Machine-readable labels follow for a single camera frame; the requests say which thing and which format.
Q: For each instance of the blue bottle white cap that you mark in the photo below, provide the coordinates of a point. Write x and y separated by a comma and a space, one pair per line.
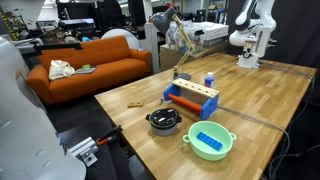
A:
209, 81

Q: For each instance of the white idle robot arm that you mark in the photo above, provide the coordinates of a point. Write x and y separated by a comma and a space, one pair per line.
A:
258, 36

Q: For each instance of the aluminium bracket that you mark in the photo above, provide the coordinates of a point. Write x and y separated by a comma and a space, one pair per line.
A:
85, 150

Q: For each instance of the orange sofa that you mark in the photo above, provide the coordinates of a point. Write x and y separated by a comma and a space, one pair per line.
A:
100, 71

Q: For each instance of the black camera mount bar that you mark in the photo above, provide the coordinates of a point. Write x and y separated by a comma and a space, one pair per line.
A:
56, 47

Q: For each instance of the black breadboard table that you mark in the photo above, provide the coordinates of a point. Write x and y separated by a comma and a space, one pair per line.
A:
103, 163

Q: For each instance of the black glass pot lid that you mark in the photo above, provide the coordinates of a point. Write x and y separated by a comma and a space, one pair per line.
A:
164, 116

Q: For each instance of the small green object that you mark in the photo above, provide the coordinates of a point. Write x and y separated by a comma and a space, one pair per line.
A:
86, 66

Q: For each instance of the grey keyboard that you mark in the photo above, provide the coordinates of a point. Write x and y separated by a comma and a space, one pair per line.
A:
84, 70

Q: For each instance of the white cloth bag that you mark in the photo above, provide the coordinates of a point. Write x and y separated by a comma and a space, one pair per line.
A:
60, 70

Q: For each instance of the white flat box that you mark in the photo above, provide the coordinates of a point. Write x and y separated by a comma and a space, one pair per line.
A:
215, 30

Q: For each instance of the clear plastic toy bin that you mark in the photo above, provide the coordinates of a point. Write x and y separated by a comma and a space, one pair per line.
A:
176, 36

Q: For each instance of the blue toy brick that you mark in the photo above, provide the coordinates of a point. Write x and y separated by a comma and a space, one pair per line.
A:
209, 141

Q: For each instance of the wooden toy toolbox blue ends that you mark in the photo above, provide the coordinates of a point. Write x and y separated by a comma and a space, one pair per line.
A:
209, 106

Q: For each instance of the grey bolt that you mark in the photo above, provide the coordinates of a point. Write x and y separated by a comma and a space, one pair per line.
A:
161, 101

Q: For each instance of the wooden block with two holes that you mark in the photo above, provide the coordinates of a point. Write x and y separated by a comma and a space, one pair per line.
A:
135, 104

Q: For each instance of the mint green bowl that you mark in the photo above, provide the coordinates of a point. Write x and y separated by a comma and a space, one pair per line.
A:
203, 151

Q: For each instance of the white round chair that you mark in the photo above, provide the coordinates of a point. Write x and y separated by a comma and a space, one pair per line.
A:
121, 33

